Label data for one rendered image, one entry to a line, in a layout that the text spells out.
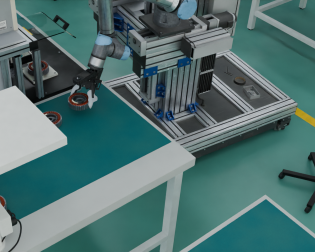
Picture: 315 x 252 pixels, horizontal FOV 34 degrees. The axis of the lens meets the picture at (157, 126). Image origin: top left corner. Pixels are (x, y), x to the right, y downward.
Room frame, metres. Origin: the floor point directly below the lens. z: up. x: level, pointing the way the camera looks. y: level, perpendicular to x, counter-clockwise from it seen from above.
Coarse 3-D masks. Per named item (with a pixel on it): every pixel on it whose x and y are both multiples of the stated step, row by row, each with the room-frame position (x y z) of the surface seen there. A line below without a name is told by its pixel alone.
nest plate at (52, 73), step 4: (24, 68) 2.33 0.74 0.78; (52, 68) 2.36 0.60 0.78; (24, 72) 2.30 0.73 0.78; (48, 72) 2.31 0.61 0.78; (52, 72) 2.32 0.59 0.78; (56, 72) 2.32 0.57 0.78; (28, 76) 2.26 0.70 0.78; (32, 76) 2.26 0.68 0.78; (44, 76) 2.27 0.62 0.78; (48, 76) 2.28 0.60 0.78; (52, 76) 2.29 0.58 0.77; (32, 80) 2.23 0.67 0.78
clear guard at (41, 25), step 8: (24, 16) 2.39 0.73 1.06; (32, 16) 2.40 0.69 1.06; (40, 16) 2.41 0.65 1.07; (48, 16) 2.45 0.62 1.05; (24, 24) 2.31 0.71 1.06; (32, 24) 2.32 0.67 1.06; (40, 24) 2.32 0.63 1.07; (48, 24) 2.33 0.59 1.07; (56, 24) 2.34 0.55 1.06; (32, 32) 2.24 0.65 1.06; (40, 32) 2.25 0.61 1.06; (48, 32) 2.25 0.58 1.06; (56, 32) 2.26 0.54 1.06
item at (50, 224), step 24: (120, 96) 2.20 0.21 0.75; (168, 144) 1.85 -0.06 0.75; (120, 168) 1.66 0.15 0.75; (144, 168) 1.68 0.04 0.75; (168, 168) 1.69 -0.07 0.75; (72, 192) 1.50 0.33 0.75; (96, 192) 1.51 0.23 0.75; (120, 192) 1.52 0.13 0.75; (144, 192) 1.57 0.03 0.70; (48, 216) 1.36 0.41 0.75; (72, 216) 1.37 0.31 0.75; (96, 216) 1.40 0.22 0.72; (24, 240) 1.23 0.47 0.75; (48, 240) 1.25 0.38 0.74
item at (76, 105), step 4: (76, 92) 2.10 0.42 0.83; (72, 96) 2.07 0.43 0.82; (76, 96) 2.08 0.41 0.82; (80, 96) 2.08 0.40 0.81; (84, 96) 2.07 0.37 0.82; (68, 100) 2.03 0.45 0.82; (72, 100) 2.03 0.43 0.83; (76, 100) 2.04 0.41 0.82; (80, 100) 2.06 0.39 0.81; (84, 100) 2.07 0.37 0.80; (68, 104) 2.02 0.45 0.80; (72, 104) 2.00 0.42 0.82; (76, 104) 2.00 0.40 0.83; (80, 104) 2.00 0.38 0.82; (84, 104) 2.01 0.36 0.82; (72, 108) 2.00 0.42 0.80; (76, 108) 2.00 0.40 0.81; (80, 108) 2.00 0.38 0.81; (84, 108) 2.01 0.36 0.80
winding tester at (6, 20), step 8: (0, 0) 2.13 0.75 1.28; (8, 0) 2.16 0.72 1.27; (0, 8) 2.13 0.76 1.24; (8, 8) 2.15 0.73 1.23; (0, 16) 2.12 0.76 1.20; (8, 16) 2.15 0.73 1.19; (0, 24) 2.12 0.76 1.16; (8, 24) 2.15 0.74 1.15; (16, 24) 2.17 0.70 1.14; (0, 32) 2.12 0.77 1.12
